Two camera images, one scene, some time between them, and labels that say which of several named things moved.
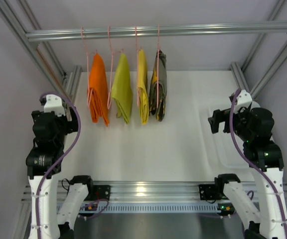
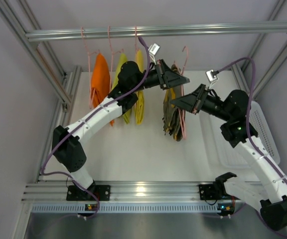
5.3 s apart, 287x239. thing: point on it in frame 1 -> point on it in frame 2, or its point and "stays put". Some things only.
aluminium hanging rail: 281,27 stays put
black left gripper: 48,117 -> 162,74
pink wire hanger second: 113,53 stays put
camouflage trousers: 162,88 -> 171,120
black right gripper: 221,120 -> 200,98
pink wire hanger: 158,63 -> 182,115
